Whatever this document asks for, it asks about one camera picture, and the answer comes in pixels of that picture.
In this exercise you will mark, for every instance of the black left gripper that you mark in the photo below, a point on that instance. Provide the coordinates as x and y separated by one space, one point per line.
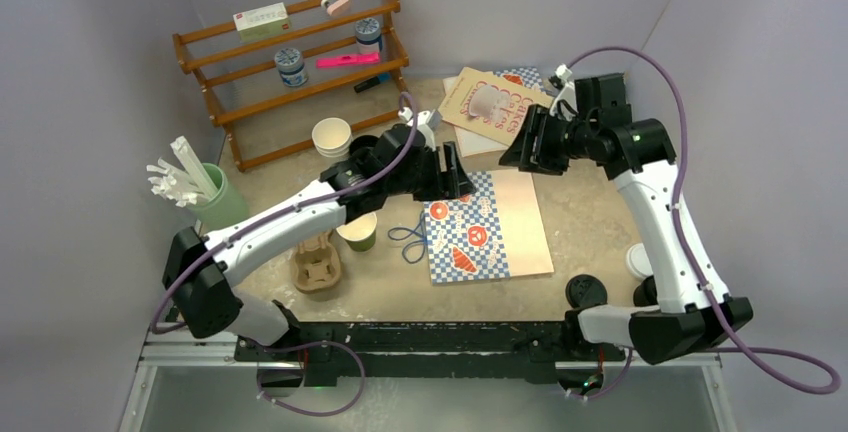
449 183

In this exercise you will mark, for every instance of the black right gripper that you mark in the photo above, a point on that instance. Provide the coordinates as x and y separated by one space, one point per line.
523 154

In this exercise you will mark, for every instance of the blue checkered paper bag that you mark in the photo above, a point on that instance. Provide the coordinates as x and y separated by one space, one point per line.
493 234

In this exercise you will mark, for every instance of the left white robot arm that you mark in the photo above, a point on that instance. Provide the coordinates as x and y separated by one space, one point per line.
202 271

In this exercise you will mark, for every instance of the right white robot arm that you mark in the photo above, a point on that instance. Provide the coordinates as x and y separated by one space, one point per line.
694 310

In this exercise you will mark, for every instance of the green paper coffee cup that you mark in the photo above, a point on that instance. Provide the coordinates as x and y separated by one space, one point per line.
360 234

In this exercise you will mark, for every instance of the beige cakes paper bag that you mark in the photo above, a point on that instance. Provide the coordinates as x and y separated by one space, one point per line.
489 105

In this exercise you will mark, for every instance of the black paper cup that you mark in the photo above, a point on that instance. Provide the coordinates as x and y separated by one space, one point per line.
363 142

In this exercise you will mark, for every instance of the black blue marker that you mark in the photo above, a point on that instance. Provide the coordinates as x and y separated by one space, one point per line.
371 82

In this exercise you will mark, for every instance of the white paper cup stack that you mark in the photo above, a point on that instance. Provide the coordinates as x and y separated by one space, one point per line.
332 137

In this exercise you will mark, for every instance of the black cup lid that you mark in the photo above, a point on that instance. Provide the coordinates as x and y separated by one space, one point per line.
585 290

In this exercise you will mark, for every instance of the pink marker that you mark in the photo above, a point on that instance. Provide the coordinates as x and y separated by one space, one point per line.
348 60

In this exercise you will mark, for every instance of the white cup lid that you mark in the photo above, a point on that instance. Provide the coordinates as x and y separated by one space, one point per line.
638 263

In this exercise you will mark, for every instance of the brown pulp cup carrier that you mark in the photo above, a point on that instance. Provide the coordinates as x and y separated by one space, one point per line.
315 264

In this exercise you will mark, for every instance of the blue patterned jar right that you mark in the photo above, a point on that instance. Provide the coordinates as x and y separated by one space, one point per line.
368 35

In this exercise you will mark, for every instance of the blue patterned jar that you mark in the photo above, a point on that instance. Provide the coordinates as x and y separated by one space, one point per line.
368 35
290 66

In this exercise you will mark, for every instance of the black lid stack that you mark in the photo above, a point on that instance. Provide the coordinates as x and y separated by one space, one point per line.
646 293

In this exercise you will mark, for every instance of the blue patterned jar left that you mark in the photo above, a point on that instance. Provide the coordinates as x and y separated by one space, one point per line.
290 66

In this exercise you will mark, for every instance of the wooden three-tier shelf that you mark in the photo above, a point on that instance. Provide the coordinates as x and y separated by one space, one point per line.
310 48

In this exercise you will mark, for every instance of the pink white small tool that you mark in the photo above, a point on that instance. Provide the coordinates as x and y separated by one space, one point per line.
335 8

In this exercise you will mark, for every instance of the green straw holder cup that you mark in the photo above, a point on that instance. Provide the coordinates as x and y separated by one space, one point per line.
226 208

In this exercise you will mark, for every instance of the white green box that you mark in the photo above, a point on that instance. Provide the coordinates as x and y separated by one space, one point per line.
262 23

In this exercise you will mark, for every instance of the white wrapped straws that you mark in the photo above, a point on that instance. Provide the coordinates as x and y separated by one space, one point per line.
188 184

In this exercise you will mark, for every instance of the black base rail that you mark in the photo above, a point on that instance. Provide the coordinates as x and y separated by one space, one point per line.
534 351

